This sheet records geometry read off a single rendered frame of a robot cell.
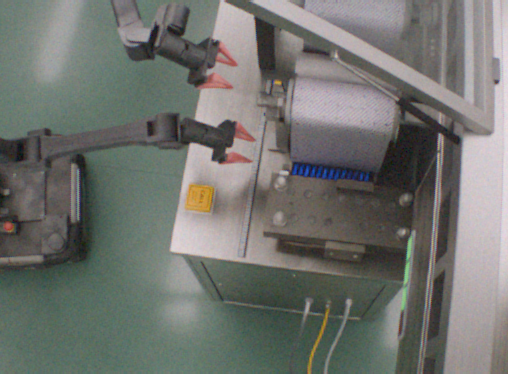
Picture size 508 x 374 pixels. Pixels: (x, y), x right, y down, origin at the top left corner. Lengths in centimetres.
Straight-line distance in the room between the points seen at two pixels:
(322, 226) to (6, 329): 165
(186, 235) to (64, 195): 95
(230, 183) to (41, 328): 129
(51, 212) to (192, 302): 67
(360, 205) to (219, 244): 40
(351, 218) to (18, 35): 220
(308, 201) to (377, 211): 18
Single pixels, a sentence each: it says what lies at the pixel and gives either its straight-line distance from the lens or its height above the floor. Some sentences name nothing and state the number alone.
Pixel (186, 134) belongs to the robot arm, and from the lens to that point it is 174.
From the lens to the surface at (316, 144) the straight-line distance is 171.
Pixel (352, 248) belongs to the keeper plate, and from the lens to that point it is 179.
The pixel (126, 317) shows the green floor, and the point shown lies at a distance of 285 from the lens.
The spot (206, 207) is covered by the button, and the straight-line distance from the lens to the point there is 192.
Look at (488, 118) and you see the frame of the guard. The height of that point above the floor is 167.
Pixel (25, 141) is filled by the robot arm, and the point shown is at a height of 114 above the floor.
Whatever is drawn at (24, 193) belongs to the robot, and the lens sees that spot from 283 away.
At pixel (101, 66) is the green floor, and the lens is 326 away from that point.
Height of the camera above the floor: 275
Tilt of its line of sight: 70 degrees down
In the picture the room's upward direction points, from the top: 7 degrees counter-clockwise
